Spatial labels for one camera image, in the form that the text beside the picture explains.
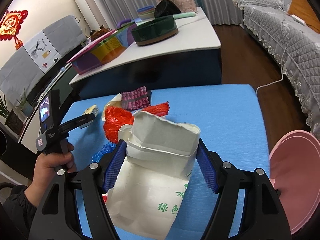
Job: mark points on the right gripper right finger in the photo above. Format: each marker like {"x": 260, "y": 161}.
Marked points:
{"x": 263, "y": 216}

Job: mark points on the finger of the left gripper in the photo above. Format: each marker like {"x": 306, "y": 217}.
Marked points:
{"x": 83, "y": 120}

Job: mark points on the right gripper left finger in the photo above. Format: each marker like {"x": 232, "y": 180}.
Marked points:
{"x": 57, "y": 214}

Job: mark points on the red plastic bag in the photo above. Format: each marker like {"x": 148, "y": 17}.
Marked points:
{"x": 116, "y": 117}

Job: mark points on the blue plastic bag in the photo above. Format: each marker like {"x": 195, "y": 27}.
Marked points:
{"x": 106, "y": 149}

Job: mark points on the black pink patterned wrapper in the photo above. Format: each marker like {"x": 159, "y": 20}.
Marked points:
{"x": 135, "y": 100}

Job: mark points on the white paper bag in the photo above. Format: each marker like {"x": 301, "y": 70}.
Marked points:
{"x": 154, "y": 177}

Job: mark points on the cream paper napkin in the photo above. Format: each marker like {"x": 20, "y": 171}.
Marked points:
{"x": 115, "y": 102}

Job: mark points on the person's left forearm sleeve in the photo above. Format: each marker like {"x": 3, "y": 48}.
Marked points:
{"x": 20, "y": 210}

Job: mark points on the person's left hand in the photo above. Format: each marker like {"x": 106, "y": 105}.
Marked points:
{"x": 44, "y": 172}

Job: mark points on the yellow white carton box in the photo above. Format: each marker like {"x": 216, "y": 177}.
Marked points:
{"x": 91, "y": 110}

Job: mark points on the tv cabinet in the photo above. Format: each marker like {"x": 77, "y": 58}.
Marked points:
{"x": 32, "y": 124}

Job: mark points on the potted plant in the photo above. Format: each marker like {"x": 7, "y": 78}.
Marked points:
{"x": 12, "y": 119}

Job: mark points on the pink plastic basin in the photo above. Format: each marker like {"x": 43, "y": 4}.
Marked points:
{"x": 294, "y": 172}

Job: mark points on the grey covered television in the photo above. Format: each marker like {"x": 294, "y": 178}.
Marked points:
{"x": 29, "y": 64}

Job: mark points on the brown figurine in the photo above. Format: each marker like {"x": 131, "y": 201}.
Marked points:
{"x": 94, "y": 34}

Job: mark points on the colourful storage box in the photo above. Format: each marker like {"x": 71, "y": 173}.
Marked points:
{"x": 103, "y": 50}

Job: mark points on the dark green round bowl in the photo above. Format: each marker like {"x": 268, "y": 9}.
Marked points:
{"x": 155, "y": 31}

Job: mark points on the red chinese knot decoration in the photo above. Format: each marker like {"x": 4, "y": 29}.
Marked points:
{"x": 11, "y": 25}

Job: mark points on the stacked coloured bowls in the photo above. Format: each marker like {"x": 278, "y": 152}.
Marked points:
{"x": 146, "y": 13}

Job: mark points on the white standing air conditioner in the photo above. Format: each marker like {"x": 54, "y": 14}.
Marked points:
{"x": 93, "y": 13}

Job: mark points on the white top coffee table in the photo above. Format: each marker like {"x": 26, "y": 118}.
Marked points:
{"x": 192, "y": 57}

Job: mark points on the black hat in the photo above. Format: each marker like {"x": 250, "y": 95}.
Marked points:
{"x": 166, "y": 8}

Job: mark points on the grey quilted sofa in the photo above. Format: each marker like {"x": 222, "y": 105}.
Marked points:
{"x": 294, "y": 46}

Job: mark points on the orange cushion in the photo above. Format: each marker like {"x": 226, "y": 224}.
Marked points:
{"x": 303, "y": 10}

